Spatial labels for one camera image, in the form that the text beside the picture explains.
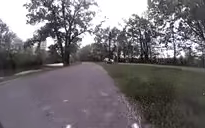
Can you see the grey asphalt path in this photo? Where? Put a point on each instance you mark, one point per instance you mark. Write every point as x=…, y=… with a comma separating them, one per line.
x=73, y=86

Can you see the large dark-trunked tree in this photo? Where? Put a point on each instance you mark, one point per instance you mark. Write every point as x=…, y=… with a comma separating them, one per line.
x=66, y=50

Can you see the row of trees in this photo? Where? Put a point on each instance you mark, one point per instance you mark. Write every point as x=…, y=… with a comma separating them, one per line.
x=146, y=40

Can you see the grass verge with leaves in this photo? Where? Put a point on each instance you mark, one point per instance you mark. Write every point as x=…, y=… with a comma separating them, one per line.
x=163, y=90

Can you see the robot's own part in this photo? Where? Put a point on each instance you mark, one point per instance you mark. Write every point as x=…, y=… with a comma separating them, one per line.
x=135, y=126
x=68, y=126

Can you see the hedge of bushes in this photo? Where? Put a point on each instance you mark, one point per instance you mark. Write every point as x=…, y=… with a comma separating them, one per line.
x=13, y=56

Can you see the pale sign on post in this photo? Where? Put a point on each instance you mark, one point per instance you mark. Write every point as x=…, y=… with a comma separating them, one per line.
x=42, y=45

